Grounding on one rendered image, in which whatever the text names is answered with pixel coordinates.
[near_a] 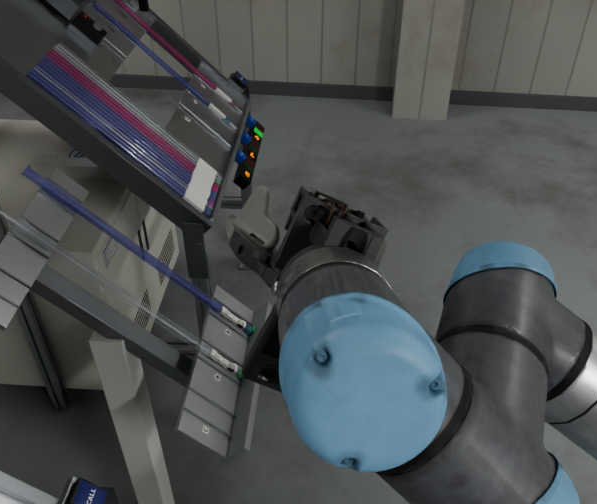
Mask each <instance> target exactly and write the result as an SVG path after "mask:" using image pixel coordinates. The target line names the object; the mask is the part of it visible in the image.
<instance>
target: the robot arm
mask: <svg viewBox="0 0 597 504"><path fill-rule="evenodd" d="M269 198H270V193H269V190H268V188H267V187H265V186H258V187H257V188H256V189H255V190H254V191H253V193H252V194H251V196H250V197H249V199H248V200H247V202H246V204H245V205H244V207H243V208H242V210H241V211H240V213H239V215H238V216H237V217H236V216H235V215H233V214H230V215H229V217H228V219H227V221H226V231H227V236H228V239H229V241H230V242H229V246H230V247H231V249H232V251H233V253H234V255H235V256H236V257H237V258H238V259H239V260H240V261H241V262H242V263H243V264H244V265H246V266H247V267H249V268H250V269H251V270H253V271H254V272H256V273H257V274H258V275H259V276H260V277H261V278H262V280H264V281H265V283H266V284H267V286H268V287H269V288H271V293H272V294H273V295H274V296H276V303H275V305H274V307H273V309H272V311H271V312H270V314H269V316H268V318H267V320H266V322H265V323H264V325H263V327H262V329H261V331H260V332H259V334H258V336H257V338H256V340H255V342H254V343H253V345H252V347H251V349H250V351H249V352H248V354H247V356H246V359H245V363H244V366H243V369H242V377H243V378H245V379H248V380H250V381H253V382H255V383H258V384H261V385H263V386H266V387H268V388H271V389H273V390H276V391H279V392H281V393H282V394H283V397H284V400H285V402H286V405H287V407H288V409H289V412H290V416H291V419H292V422H293V425H294V427H295V429H296V431H297V433H298V435H299V436H300V438H301V439H302V441H303V442H304V443H305V445H306V446H307V447H308V448H309V449H310V450H311V451H312V452H313V453H315V454H316V455H317V456H318V457H319V458H321V459H322V460H324V461H326V462H327V463H329V464H331V465H334V466H336V465H337V466H340V467H344V468H348V469H354V470H356V471H357V472H376V473H377V474H378V475H379V476H380V477H381V478H382V479H383V480H384V481H385V482H387V483H388V484H389V485H390V486H391V487H392V488H393V489H394V490H395V491H396V492H398V493H399V494H400V495H401V496H402V497H403V498H404V499H405V500H406V501H407V502H409V503H410V504H580V502H579V496H578V492H577V489H576V487H575V485H574V483H573V481H572V479H571V478H570V477H569V475H568V474H567V473H566V472H565V471H564V470H563V467H562V464H561V462H560V460H559V459H558V458H557V457H556V456H555V455H553V454H552V453H550V452H548V451H546V449H545V447H544V443H543V437H544V427H545V422H546V423H548V424H549V425H550V426H552V427H553V428H554V429H556V430H557V431H558V432H560V433H561V434H562V435H564V436H565V437H566V438H568V439H569V440H570V441H572V442H573V443H574V444H576V445H577V446H578V447H580V448H581V449H582V450H584V451H585V452H587V453H588V454H589V455H591V456H592V457H593V458H595V459H596V460H597V331H596V330H595V329H594V328H592V327H591V326H590V325H588V324H587V323H586V322H585V321H583V320H582V319H581V318H579V317H578V316H576V315H575V314H574V313H573V312H572V311H570V310H569V309H568V308H567V307H565V306H564V305H563V304H561V303H560V302H559V301H558V300H557V299H556V298H557V285H556V283H555V279H554V274H553V271H552V269H551V266H550V264H549V263H548V261H547V260H546V259H545V258H544V257H543V256H542V255H541V254H540V253H538V252H537V251H536V250H534V249H532V248H530V247H529V246H526V245H524V244H520V243H517V242H512V241H493V242H488V243H484V244H481V245H479V246H477V247H475V248H473V249H471V250H470V251H467V252H466V254H465V255H464V256H463V257H462V258H461V260H460V261H459V263H458V265H457V267H456V270H454V273H453V275H452V278H451V281H450V283H449V286H448V287H447V289H446V291H445V294H444V298H443V305H444V307H443V310H442V314H441V318H440V322H439V326H438V329H437V333H436V337H435V339H434V338H433V337H432V336H431V335H430V334H429V333H428V332H427V331H426V330H425V329H424V328H423V327H422V326H421V325H420V324H419V323H418V322H417V321H416V320H415V319H414V318H413V317H412V315H411V314H410V313H409V312H408V311H407V310H406V309H405V307H404V306H403V305H402V303H401V302H400V300H399V299H398V298H397V296H396V295H395V293H394V292H393V290H392V288H391V287H390V285H389V284H388V283H387V281H386V280H385V278H384V277H383V275H382V274H381V272H380V271H379V270H378V267H379V264H380V262H381V259H382V256H383V254H384V251H385V249H386V246H387V239H386V238H385V237H386V235H387V233H388V231H389V230H388V229H387V228H386V227H385V226H384V225H383V224H382V223H381V222H380V221H379V220H378V219H377V218H376V217H374V216H373V217H372V219H371V221H370V222H369V221H368V220H367V219H366V217H365V216H364V215H365V212H363V211H361V210H358V211H356V210H353V208H351V207H349V206H348V205H347V204H346V203H345V202H342V201H340V200H338V199H336V198H333V197H331V196H329V195H326V194H324V193H322V192H319V191H317V190H316V192H315V194H313V192H308V191H306V189H305V187H304V186H301V187H300V189H299V191H298V193H297V196H296V198H295V200H294V202H293V205H292V207H291V209H290V211H291V213H290V215H289V217H288V219H287V222H286V224H285V226H284V228H285V230H287V232H286V234H285V237H284V239H283V241H282V244H281V246H280V248H279V250H276V245H277V244H278V241H279V236H280V232H279V227H278V225H277V224H276V223H275V222H274V221H272V220H271V219H270V217H269V214H268V210H269ZM275 250H276V251H275Z"/></svg>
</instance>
